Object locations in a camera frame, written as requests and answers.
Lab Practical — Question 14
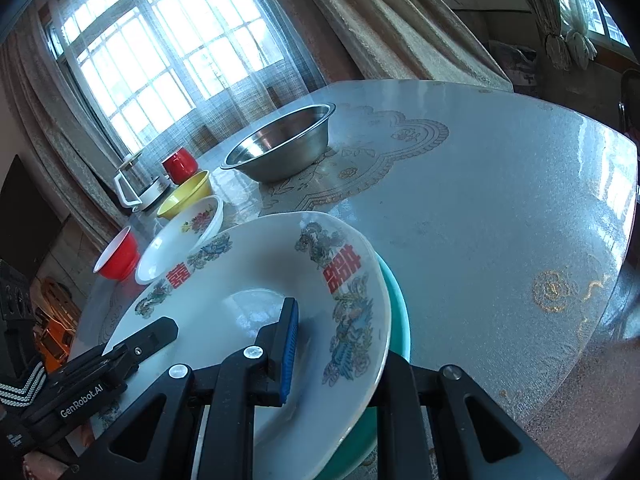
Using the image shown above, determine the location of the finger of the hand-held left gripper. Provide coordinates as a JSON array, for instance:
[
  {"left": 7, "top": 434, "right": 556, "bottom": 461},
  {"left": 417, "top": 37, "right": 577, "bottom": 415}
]
[{"left": 104, "top": 316, "right": 180, "bottom": 362}]

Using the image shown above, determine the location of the stainless steel bowl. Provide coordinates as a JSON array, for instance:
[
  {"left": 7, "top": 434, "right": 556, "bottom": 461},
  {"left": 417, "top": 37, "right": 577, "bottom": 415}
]
[{"left": 220, "top": 103, "right": 336, "bottom": 184}]

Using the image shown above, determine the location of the black television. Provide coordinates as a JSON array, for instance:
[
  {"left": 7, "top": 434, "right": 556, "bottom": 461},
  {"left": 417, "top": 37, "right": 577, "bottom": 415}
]
[{"left": 0, "top": 154, "right": 63, "bottom": 281}]

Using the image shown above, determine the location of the large dragon print plate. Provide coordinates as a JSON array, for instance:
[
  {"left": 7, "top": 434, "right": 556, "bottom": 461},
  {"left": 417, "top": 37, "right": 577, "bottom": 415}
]
[{"left": 102, "top": 211, "right": 392, "bottom": 480}]

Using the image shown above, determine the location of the red cup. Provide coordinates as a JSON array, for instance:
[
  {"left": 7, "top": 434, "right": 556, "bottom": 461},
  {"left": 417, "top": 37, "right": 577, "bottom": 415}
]
[{"left": 161, "top": 148, "right": 197, "bottom": 184}]

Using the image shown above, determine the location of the sheer white curtain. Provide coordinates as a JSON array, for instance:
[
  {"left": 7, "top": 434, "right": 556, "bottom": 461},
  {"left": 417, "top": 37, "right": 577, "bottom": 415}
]
[{"left": 47, "top": 0, "right": 331, "bottom": 161}]

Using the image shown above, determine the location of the lace patterned tablecloth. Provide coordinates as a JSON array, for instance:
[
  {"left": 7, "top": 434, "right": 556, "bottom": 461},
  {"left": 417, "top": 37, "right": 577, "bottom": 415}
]
[{"left": 75, "top": 79, "right": 640, "bottom": 441}]

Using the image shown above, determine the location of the yellow bowl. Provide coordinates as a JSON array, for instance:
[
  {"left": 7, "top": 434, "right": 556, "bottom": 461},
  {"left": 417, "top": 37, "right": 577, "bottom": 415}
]
[{"left": 156, "top": 170, "right": 211, "bottom": 220}]

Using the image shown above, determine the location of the person's left forearm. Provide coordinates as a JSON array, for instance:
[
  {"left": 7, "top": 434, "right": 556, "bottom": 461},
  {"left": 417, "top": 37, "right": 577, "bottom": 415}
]
[{"left": 0, "top": 310, "right": 48, "bottom": 408}]

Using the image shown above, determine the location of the red bowl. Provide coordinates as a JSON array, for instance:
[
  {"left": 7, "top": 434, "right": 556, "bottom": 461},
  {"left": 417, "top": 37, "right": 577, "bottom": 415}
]
[{"left": 94, "top": 225, "right": 141, "bottom": 281}]

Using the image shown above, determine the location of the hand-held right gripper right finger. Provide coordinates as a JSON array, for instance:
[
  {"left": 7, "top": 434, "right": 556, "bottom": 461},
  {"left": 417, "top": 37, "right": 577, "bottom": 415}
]
[{"left": 375, "top": 352, "right": 566, "bottom": 480}]

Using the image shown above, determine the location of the tied pale curtain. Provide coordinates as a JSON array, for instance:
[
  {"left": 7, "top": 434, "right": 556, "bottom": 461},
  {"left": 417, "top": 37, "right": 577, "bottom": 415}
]
[{"left": 530, "top": 0, "right": 598, "bottom": 72}]

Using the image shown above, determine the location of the dark printed bag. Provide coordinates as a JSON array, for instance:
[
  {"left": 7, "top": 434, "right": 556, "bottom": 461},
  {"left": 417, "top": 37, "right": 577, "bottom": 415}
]
[{"left": 490, "top": 40, "right": 541, "bottom": 86}]

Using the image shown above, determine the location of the dark chair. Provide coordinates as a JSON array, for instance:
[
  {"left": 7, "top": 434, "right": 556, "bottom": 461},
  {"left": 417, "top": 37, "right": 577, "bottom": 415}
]
[{"left": 617, "top": 67, "right": 640, "bottom": 136}]

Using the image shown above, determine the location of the teal plate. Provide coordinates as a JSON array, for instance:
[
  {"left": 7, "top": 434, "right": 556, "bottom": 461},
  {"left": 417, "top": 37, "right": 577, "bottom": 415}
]
[{"left": 312, "top": 254, "right": 412, "bottom": 480}]

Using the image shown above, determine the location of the small side window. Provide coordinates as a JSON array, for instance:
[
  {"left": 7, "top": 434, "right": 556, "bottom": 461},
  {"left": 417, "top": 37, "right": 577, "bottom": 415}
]
[{"left": 547, "top": 0, "right": 631, "bottom": 48}]

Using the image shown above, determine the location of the glass teapot white handle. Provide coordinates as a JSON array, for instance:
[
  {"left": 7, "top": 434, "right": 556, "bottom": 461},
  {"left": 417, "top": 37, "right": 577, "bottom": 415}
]
[{"left": 114, "top": 155, "right": 171, "bottom": 212}]

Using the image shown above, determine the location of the orange wooden furniture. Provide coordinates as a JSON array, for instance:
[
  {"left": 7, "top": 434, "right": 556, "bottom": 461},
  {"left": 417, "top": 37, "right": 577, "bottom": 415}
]
[{"left": 32, "top": 275, "right": 81, "bottom": 376}]

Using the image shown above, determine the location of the large barred window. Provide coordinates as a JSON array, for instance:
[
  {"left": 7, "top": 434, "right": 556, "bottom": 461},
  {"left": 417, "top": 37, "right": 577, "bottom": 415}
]
[{"left": 47, "top": 0, "right": 311, "bottom": 156}]

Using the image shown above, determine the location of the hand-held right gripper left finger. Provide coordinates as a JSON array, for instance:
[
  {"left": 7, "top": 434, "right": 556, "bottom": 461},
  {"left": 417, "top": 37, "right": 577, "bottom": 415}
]
[{"left": 65, "top": 297, "right": 301, "bottom": 480}]

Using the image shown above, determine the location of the beige heavy curtain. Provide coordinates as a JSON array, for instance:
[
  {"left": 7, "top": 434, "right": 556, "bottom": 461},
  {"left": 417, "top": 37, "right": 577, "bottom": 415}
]
[
  {"left": 260, "top": 0, "right": 516, "bottom": 93},
  {"left": 0, "top": 10, "right": 136, "bottom": 241}
]

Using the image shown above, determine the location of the white floral plate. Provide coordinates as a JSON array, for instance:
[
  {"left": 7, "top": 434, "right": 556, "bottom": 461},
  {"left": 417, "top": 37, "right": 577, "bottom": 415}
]
[{"left": 135, "top": 195, "right": 224, "bottom": 285}]

